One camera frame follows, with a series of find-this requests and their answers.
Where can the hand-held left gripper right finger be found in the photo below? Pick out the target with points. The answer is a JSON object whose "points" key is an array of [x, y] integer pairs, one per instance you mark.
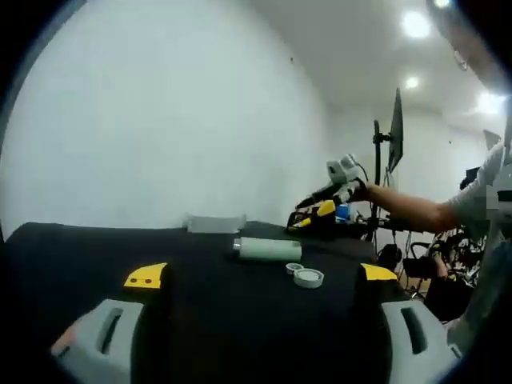
{"points": [[412, 340]]}

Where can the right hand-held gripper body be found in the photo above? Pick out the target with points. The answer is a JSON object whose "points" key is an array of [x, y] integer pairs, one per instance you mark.
{"points": [[344, 170]]}

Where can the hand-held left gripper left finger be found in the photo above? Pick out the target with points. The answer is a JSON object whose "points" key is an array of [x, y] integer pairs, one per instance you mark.
{"points": [[120, 332]]}

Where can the pale green cup body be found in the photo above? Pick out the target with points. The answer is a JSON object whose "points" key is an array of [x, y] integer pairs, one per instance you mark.
{"points": [[268, 249]]}

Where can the round cup lid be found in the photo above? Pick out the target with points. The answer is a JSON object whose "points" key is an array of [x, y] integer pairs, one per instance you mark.
{"points": [[308, 278]]}

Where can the clear plastic container box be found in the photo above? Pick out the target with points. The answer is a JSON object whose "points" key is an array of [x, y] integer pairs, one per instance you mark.
{"points": [[214, 224]]}

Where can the blue container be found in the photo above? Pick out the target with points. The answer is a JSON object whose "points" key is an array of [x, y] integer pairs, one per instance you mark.
{"points": [[342, 213]]}

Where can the black monitor stand pole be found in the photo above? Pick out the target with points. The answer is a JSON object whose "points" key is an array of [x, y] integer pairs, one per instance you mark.
{"points": [[377, 176]]}

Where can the thin black monitor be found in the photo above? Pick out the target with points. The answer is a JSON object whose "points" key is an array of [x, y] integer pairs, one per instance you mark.
{"points": [[397, 132]]}

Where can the black office chair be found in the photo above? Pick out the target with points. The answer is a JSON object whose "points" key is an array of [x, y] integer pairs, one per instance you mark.
{"points": [[420, 264]]}

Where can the black table cloth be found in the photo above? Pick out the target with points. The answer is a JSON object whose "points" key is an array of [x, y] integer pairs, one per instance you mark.
{"points": [[240, 304]]}

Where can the round ceiling light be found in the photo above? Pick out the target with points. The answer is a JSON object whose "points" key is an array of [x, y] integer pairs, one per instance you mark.
{"points": [[416, 18], [411, 82], [490, 101]]}

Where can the person's own torso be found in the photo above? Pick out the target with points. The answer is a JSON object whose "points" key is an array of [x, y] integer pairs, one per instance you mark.
{"points": [[488, 240]]}

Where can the person's own head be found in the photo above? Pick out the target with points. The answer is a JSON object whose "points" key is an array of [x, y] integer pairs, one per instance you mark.
{"points": [[476, 44]]}

